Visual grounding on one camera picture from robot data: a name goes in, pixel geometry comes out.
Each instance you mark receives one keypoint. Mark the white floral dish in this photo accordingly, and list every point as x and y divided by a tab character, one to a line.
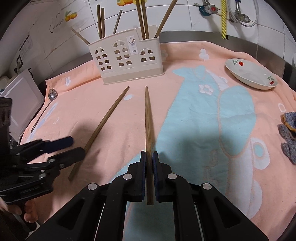
251	74

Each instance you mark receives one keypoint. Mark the black wall socket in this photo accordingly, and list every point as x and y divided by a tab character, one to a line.
19	64

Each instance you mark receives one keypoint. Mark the water valve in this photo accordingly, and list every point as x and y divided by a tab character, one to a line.
241	17
206	9

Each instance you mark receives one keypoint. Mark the beige plastic utensil holder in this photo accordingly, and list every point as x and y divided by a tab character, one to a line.
125	56

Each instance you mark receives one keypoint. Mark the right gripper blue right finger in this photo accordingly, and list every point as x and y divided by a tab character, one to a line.
161	171

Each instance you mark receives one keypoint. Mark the person's left hand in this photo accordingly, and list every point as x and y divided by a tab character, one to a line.
29	208

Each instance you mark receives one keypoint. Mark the peach printed towel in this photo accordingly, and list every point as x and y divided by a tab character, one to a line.
208	127

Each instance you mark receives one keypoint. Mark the left water valve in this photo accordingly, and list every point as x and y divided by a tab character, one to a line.
206	9

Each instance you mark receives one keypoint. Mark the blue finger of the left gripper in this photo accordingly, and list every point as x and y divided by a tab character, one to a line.
56	145
65	159

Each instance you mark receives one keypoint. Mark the wooden chopstick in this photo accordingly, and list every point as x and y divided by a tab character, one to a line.
103	22
117	21
144	13
141	23
165	18
79	36
96	132
99	20
148	149

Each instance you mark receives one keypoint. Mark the white microwave oven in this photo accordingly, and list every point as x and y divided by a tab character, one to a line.
26	101

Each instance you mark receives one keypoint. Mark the right water valve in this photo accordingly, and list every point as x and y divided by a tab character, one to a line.
241	17

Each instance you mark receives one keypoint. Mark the grey knitted cloth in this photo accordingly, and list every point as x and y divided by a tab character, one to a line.
287	132

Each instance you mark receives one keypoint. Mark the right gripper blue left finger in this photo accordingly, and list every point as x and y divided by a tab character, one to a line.
136	186

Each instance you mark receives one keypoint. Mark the wall instruction sticker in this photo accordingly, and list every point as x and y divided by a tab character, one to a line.
26	46

